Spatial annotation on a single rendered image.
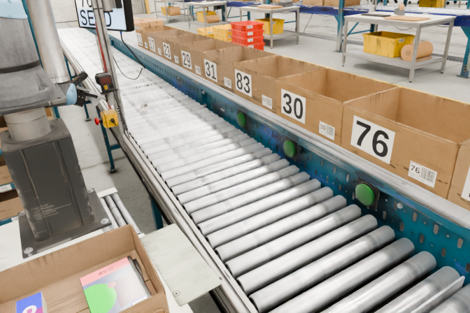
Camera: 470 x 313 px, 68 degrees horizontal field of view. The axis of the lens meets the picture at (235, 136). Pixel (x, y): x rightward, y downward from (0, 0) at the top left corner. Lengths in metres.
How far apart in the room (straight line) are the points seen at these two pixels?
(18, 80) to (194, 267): 0.68
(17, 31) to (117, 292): 0.70
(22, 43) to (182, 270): 0.73
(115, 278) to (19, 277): 0.23
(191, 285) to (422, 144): 0.73
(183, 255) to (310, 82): 0.98
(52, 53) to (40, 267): 0.89
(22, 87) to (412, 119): 1.28
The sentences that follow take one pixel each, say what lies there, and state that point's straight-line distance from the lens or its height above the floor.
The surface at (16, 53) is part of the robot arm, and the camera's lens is 1.08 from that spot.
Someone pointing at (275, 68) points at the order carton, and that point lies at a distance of 2.01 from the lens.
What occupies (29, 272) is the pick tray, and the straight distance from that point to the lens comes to 1.08.
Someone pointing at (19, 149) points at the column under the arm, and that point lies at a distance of 1.13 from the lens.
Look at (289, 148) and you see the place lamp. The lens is 1.42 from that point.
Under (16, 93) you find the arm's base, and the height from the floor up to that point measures 1.22.
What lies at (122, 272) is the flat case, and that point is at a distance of 1.02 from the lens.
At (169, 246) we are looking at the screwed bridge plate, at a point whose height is 0.75.
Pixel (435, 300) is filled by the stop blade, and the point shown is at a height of 0.75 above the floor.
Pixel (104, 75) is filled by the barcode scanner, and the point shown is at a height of 1.09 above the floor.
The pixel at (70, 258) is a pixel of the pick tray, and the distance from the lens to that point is 1.07.
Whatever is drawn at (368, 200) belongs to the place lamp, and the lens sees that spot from 1.18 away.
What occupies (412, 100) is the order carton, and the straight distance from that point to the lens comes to 1.44.
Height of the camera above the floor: 1.47
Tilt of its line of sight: 25 degrees down
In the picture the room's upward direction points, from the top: 4 degrees counter-clockwise
